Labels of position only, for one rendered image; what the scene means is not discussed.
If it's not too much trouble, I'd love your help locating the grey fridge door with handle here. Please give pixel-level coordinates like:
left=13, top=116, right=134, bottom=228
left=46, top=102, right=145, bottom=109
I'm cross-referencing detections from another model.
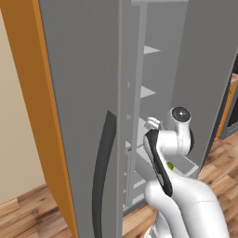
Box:
left=38, top=0, right=130, bottom=238

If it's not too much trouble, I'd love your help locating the grey freezer drawer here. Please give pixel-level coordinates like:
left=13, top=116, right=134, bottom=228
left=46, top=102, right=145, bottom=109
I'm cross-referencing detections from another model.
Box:
left=134, top=144, right=200, bottom=184

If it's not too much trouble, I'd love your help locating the grey fridge shelf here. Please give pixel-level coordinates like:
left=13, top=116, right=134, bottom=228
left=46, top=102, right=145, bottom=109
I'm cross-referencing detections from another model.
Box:
left=139, top=85, right=157, bottom=99
left=143, top=45, right=163, bottom=56

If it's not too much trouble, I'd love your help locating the grey fridge body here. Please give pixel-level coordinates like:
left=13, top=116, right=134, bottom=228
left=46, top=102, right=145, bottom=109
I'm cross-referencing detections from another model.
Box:
left=122, top=0, right=191, bottom=218

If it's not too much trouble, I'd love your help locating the plain grey fridge door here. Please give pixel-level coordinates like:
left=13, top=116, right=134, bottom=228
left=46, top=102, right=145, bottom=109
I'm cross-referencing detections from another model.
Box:
left=169, top=0, right=238, bottom=171

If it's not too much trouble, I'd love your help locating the orange wooden cabinet panel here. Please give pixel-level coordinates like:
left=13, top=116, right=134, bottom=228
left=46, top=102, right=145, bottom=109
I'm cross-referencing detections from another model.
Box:
left=0, top=0, right=79, bottom=238

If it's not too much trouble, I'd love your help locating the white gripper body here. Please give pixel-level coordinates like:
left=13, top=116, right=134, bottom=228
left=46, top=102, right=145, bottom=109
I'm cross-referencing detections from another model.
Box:
left=144, top=116, right=163, bottom=131

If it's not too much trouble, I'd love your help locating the dark curved fridge door handle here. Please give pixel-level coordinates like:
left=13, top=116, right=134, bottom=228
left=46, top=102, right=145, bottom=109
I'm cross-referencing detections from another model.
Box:
left=91, top=110, right=118, bottom=238

